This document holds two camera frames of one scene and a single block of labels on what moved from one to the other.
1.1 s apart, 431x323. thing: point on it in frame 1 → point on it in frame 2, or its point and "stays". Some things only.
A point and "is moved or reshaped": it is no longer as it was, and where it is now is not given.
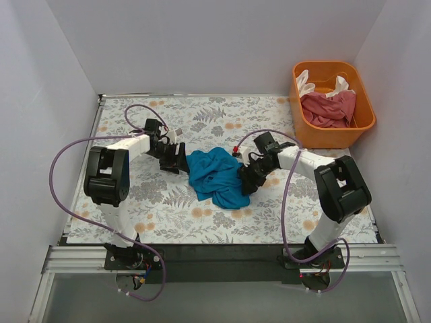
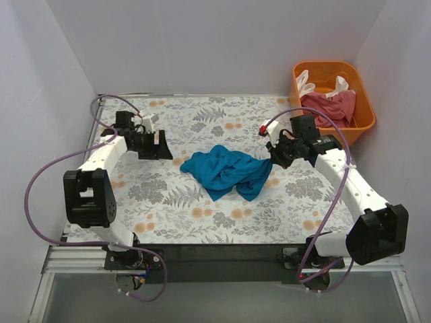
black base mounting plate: x=222 y=263 stays
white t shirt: x=304 y=86 stays
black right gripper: x=252 y=175 → x=278 y=152
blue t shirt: x=214 y=175 is moved or reshaped
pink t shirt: x=335 y=111 stays
